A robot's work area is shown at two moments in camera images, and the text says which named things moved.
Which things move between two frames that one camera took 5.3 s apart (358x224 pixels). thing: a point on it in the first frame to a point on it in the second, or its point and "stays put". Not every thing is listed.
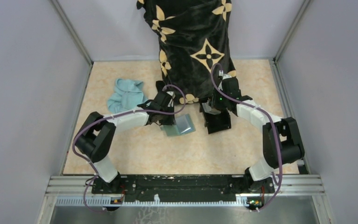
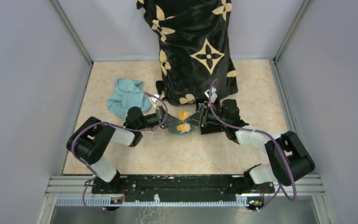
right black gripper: [215, 103] to [193, 119]
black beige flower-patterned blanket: [194, 44] stays put
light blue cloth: [128, 94] stays put
